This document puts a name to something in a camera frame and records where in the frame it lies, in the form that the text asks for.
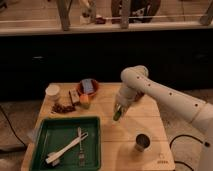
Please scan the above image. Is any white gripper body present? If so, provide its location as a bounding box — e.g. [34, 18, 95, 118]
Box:
[115, 84, 137, 108]

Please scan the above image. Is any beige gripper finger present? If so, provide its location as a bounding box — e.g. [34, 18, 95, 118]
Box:
[114, 104, 126, 116]

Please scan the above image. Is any green pepper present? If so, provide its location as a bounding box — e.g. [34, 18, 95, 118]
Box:
[113, 107, 122, 121]

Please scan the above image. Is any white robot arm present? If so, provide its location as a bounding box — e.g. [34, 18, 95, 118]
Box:
[113, 65, 213, 171]

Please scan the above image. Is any dark red bowl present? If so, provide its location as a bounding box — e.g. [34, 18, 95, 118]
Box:
[134, 92, 144, 102]

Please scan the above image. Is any blue sponge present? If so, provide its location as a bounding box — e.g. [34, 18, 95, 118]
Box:
[82, 79, 94, 94]

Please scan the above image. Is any wooden table board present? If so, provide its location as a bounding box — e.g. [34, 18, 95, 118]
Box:
[20, 82, 176, 171]

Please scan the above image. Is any metal cup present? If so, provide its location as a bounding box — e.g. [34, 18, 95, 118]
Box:
[135, 134, 150, 152]

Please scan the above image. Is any brown white block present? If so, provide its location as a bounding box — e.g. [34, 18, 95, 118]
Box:
[69, 89, 80, 105]

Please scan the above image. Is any metal fork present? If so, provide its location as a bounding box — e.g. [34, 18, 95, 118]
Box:
[77, 127, 85, 167]

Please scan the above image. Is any white cup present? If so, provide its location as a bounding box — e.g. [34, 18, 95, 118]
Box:
[45, 85, 60, 101]

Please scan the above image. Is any green plastic tray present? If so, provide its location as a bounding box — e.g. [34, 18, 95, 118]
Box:
[29, 116, 101, 171]

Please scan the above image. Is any white plastic spatula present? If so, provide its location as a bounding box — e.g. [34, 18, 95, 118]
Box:
[45, 132, 89, 164]

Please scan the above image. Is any black cable right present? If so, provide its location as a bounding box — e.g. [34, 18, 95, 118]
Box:
[169, 134, 206, 171]

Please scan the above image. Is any black cable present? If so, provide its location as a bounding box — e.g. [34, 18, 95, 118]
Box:
[0, 105, 29, 148]
[169, 134, 206, 171]

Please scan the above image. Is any black cable left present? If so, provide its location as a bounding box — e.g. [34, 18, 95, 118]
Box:
[0, 105, 29, 148]

